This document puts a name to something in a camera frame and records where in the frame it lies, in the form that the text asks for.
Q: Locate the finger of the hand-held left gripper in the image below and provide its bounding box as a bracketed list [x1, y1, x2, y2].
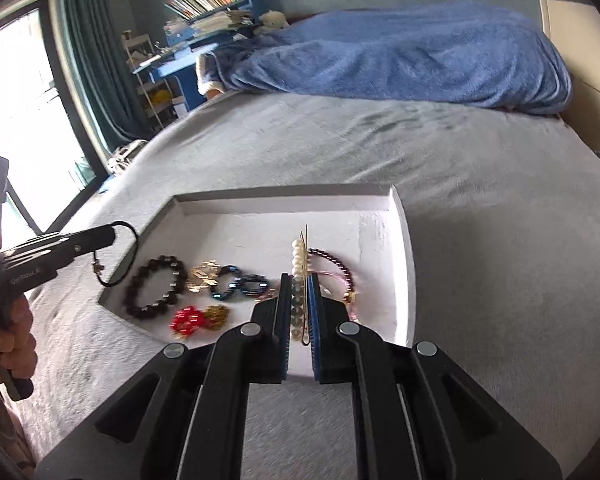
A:
[10, 234, 117, 273]
[0, 225, 115, 255]

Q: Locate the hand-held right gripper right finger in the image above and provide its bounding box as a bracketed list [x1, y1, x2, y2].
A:
[306, 273, 563, 480]

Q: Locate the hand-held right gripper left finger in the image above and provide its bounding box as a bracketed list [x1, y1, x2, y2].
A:
[34, 273, 294, 480]

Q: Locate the black hair tie with charm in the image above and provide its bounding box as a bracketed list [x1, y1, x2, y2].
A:
[92, 221, 140, 288]

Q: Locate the pink beaded cord bracelet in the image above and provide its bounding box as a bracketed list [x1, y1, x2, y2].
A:
[315, 270, 362, 324]

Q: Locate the pearl bead bracelet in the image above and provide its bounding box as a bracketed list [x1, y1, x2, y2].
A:
[290, 239, 308, 342]

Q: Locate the grey cardboard box tray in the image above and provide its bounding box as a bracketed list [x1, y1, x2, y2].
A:
[98, 184, 417, 381]

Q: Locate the person's left hand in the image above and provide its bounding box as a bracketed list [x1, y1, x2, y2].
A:
[0, 297, 37, 392]

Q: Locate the white object on floor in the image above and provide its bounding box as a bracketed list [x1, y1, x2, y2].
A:
[107, 140, 149, 177]

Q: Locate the window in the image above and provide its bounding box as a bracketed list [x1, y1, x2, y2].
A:
[0, 0, 108, 241]

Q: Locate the white trolley cart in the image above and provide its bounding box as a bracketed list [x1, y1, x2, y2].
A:
[121, 32, 187, 134]

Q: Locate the grey bed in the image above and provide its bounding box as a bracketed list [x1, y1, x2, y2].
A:
[17, 90, 600, 480]

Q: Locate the teal curtain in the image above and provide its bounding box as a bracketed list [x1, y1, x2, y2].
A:
[57, 0, 152, 162]

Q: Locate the blue bookshelf desk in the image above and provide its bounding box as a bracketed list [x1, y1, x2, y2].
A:
[132, 0, 261, 117]

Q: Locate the blue fleece blanket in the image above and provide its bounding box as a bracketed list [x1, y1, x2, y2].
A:
[197, 0, 573, 116]

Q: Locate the white plush toy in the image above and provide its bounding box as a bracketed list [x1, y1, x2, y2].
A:
[257, 10, 289, 36]

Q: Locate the beige wardrobe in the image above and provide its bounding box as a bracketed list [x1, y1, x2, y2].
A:
[530, 0, 600, 161]

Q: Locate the blue iridescent bead bracelet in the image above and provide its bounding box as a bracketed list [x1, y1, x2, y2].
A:
[210, 265, 274, 304]

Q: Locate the small gold bead bracelet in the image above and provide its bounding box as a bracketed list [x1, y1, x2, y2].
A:
[202, 305, 232, 332]

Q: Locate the dark purple bead bracelet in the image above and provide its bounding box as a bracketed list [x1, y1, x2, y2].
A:
[307, 247, 359, 307]

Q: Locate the dark brown bead bracelet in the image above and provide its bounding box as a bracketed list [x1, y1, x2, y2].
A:
[124, 255, 188, 322]

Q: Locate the gold link bracelet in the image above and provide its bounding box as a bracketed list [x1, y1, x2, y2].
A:
[186, 260, 227, 295]

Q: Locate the red bead bracelet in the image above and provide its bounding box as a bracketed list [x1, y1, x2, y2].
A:
[170, 305, 206, 342]

